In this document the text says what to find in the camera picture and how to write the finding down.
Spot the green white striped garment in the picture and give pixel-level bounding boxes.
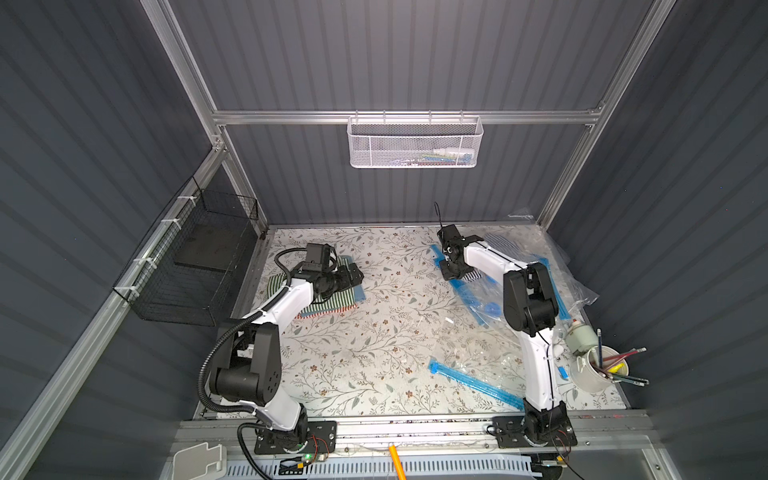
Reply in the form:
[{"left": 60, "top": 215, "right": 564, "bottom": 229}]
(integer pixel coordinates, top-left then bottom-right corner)
[{"left": 263, "top": 273, "right": 349, "bottom": 309}]

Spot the red white striped tank top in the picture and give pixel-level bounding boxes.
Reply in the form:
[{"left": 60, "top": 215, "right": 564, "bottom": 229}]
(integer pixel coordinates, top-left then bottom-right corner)
[{"left": 296, "top": 303, "right": 358, "bottom": 319}]

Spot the clear blue-zip vacuum bag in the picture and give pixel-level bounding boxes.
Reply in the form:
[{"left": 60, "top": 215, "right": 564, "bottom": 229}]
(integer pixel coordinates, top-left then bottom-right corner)
[{"left": 428, "top": 358, "right": 524, "bottom": 411}]

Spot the blue garment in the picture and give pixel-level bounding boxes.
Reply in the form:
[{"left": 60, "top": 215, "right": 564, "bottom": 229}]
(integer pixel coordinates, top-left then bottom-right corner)
[{"left": 336, "top": 255, "right": 365, "bottom": 305}]

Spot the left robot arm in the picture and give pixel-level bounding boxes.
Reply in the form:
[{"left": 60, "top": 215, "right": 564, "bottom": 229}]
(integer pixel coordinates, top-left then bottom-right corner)
[{"left": 196, "top": 243, "right": 364, "bottom": 443}]

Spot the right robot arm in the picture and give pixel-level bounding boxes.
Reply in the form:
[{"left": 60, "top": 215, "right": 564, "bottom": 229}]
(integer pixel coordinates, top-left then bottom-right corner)
[{"left": 437, "top": 224, "right": 561, "bottom": 412}]

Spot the vacuum bag with navy striped garment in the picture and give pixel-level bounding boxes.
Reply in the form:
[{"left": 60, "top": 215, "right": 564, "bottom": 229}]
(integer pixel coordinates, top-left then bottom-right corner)
[{"left": 465, "top": 207, "right": 599, "bottom": 319}]

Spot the white pen cup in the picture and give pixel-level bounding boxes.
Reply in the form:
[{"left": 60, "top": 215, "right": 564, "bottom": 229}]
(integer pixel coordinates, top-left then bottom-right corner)
[{"left": 570, "top": 346, "right": 630, "bottom": 393}]

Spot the orange pencil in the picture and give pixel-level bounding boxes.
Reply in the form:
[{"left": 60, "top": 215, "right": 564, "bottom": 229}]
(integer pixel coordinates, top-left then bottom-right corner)
[{"left": 388, "top": 445, "right": 407, "bottom": 480}]

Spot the white plastic holder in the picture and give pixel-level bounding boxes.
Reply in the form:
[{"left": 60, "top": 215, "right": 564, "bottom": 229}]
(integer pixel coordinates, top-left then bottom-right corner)
[{"left": 171, "top": 442, "right": 228, "bottom": 480}]

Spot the black wire wall basket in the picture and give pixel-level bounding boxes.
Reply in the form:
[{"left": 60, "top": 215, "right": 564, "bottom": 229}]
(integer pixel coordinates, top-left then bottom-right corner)
[{"left": 113, "top": 184, "right": 259, "bottom": 327}]

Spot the white wire wall basket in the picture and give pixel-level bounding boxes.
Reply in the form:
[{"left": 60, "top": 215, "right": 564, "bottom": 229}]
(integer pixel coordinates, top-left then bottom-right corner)
[{"left": 346, "top": 115, "right": 484, "bottom": 169}]

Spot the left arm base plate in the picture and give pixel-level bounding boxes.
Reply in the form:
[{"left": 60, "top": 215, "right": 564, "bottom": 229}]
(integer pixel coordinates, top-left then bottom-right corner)
[{"left": 252, "top": 421, "right": 338, "bottom": 455}]

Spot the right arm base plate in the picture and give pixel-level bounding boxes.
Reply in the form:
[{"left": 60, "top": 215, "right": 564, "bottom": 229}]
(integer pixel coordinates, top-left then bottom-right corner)
[{"left": 486, "top": 414, "right": 579, "bottom": 450}]

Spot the black corrugated cable conduit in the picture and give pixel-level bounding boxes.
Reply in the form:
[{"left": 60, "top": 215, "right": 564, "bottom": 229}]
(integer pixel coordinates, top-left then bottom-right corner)
[{"left": 197, "top": 311, "right": 277, "bottom": 480}]

